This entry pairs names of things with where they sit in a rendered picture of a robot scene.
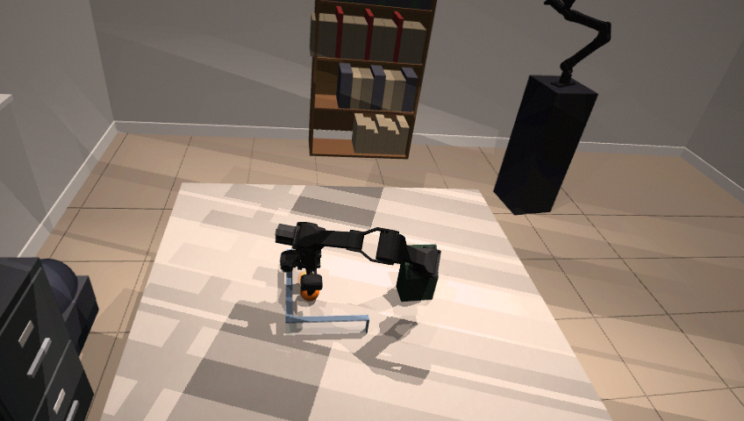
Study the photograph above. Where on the low clear wall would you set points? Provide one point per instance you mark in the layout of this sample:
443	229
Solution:
333	328

